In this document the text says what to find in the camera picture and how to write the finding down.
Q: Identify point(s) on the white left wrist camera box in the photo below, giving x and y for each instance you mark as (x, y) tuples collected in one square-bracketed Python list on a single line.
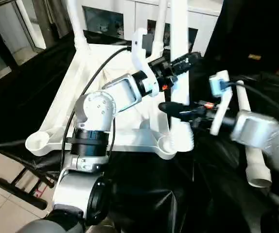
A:
[(139, 48)]

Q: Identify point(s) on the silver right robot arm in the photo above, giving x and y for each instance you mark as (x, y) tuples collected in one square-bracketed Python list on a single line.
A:
[(261, 133)]

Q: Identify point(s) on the black metal stand legs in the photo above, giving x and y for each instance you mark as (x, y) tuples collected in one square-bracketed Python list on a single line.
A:
[(13, 187)]

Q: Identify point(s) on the black low cabinet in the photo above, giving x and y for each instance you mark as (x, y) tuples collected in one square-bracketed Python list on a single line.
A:
[(256, 29)]

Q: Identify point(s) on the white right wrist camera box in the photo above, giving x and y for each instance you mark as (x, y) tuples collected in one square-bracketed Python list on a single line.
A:
[(222, 97)]

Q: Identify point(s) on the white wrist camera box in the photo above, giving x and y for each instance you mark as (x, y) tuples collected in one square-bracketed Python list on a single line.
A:
[(222, 97), (139, 48)]

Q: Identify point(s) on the white plastic table leg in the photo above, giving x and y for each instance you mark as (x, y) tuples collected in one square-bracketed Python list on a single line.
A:
[(179, 29), (75, 24), (256, 165), (162, 24)]

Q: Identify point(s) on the white display cabinet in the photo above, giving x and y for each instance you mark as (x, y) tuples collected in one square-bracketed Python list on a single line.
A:
[(202, 29)]

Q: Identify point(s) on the black work mat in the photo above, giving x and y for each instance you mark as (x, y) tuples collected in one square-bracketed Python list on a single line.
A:
[(178, 204)]

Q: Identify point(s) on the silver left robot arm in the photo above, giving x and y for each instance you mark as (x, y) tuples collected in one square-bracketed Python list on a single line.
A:
[(95, 109)]

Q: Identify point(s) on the white plastic table top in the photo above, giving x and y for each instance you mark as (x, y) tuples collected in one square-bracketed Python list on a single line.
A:
[(130, 136)]

